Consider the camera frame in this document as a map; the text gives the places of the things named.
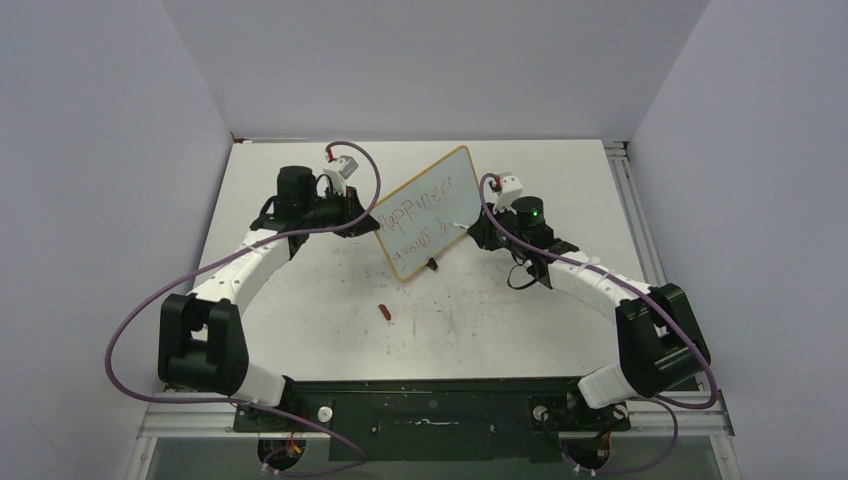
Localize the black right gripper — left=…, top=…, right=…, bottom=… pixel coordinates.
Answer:
left=470, top=199, right=528, bottom=254

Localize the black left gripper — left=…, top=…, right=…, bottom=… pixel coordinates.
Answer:
left=301, top=184, right=379, bottom=238

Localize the yellow framed whiteboard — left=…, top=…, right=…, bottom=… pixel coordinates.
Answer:
left=371, top=145, right=481, bottom=282

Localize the red marker cap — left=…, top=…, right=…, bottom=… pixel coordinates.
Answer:
left=378, top=304, right=392, bottom=322

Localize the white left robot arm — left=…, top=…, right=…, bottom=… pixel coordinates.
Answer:
left=157, top=156, right=379, bottom=431

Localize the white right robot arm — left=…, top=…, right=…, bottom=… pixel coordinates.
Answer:
left=467, top=196, right=719, bottom=428

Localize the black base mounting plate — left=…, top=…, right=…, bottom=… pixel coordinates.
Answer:
left=233, top=377, right=637, bottom=463

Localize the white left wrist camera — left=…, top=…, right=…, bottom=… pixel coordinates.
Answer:
left=323, top=155, right=359, bottom=196

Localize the aluminium rail right side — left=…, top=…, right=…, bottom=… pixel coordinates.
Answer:
left=603, top=141, right=667, bottom=285

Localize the aluminium rail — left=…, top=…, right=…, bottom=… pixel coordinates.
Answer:
left=603, top=141, right=667, bottom=285
left=137, top=392, right=733, bottom=439

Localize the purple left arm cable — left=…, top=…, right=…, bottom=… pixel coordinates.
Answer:
left=104, top=140, right=383, bottom=480

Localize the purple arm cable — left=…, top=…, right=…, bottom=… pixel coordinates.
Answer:
left=478, top=173, right=720, bottom=477
left=104, top=140, right=383, bottom=480

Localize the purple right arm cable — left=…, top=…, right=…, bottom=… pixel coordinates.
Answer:
left=478, top=173, right=720, bottom=477

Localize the aluminium rail front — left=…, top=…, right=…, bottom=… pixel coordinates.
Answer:
left=137, top=392, right=733, bottom=439

